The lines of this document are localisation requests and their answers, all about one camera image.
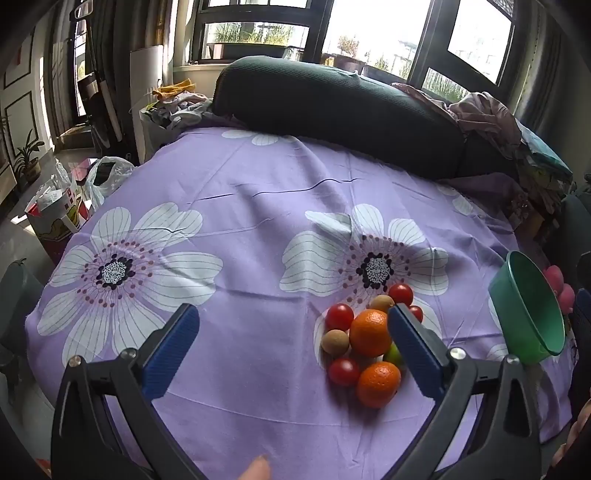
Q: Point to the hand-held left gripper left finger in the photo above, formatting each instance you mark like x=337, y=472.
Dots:
x=171, y=355

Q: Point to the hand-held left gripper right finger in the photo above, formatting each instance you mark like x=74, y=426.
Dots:
x=415, y=355

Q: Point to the small green fruit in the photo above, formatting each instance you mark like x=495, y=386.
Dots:
x=393, y=356

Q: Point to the red cherry tomato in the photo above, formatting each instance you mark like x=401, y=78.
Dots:
x=400, y=294
x=344, y=372
x=340, y=316
x=417, y=313

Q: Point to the orange tangerine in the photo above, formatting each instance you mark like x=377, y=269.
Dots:
x=367, y=334
x=377, y=385

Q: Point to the brown longan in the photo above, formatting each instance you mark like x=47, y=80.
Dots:
x=335, y=342
x=381, y=302

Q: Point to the green plastic bowl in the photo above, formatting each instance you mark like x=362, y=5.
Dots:
x=517, y=300

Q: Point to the person's left hand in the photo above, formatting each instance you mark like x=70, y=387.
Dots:
x=256, y=468

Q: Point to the purple floral bedsheet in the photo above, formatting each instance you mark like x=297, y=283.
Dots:
x=258, y=230

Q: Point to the pink rounded object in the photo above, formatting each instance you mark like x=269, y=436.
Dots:
x=567, y=297
x=554, y=278

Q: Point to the red and white paper bag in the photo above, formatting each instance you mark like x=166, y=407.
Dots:
x=55, y=217

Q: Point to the white plastic bag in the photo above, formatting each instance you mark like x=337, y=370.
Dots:
x=108, y=177

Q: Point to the patterned teal cloth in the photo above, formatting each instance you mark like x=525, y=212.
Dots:
x=545, y=157

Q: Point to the potted plant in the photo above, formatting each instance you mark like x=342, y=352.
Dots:
x=27, y=159

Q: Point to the pile of clothes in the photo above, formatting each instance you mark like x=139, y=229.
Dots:
x=178, y=110

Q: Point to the pinkish crumpled blanket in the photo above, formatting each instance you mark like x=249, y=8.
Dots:
x=485, y=115

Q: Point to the dark green bolster pillow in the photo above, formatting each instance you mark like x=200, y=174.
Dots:
x=332, y=110

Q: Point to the white upright panel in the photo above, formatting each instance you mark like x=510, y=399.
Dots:
x=145, y=92

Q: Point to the yellow cloth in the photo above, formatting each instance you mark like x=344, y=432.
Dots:
x=175, y=87

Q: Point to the grey curtain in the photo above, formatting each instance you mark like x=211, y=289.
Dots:
x=104, y=60

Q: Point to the black framed window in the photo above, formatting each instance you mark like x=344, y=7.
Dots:
x=351, y=32

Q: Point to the framed wall panel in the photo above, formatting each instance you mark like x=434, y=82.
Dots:
x=21, y=120

